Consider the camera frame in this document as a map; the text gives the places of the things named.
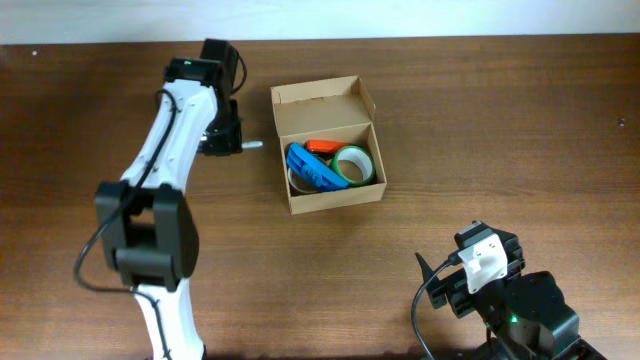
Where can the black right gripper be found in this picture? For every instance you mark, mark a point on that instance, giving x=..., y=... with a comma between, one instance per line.
x=451, y=288

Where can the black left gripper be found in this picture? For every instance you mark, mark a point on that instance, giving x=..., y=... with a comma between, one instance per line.
x=223, y=141

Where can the black permanent marker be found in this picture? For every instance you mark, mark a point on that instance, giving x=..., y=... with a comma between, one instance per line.
x=252, y=145

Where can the white masking tape roll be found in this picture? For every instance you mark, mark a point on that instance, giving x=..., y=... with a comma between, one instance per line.
x=299, y=184

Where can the blue plastic staple case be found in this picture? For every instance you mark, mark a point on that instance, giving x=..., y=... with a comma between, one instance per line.
x=313, y=171

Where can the brown cardboard box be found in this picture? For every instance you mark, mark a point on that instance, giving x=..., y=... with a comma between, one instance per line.
x=339, y=110

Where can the green tape roll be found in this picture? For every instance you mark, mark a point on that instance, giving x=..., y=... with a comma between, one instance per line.
x=354, y=165

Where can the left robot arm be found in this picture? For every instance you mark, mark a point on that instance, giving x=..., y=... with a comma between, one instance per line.
x=145, y=225

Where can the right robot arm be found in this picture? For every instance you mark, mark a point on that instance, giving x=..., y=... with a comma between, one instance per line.
x=525, y=316

